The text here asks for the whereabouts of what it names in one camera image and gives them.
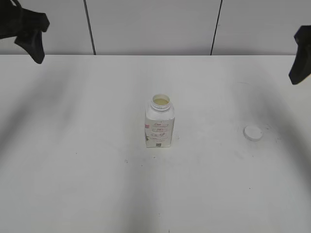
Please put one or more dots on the white round bottle cap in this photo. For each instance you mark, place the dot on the white round bottle cap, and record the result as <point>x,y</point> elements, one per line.
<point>252,132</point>

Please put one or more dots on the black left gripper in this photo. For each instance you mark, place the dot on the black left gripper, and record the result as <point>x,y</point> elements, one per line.
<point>14,20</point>

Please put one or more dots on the white square drink bottle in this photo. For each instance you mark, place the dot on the white square drink bottle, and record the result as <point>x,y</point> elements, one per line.
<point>159,122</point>

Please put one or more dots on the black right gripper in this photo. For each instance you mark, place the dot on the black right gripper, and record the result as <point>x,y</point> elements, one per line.
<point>301,68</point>

